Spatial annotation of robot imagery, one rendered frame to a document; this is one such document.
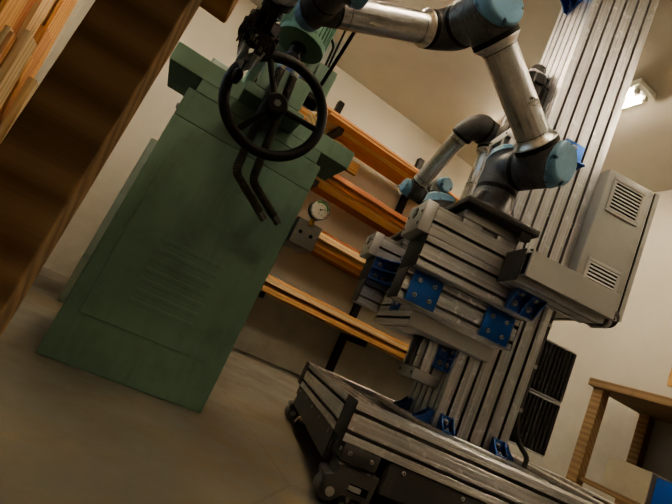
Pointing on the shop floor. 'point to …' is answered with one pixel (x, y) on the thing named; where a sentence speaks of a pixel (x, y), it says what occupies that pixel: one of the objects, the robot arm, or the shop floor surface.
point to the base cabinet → (174, 271)
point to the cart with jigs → (79, 126)
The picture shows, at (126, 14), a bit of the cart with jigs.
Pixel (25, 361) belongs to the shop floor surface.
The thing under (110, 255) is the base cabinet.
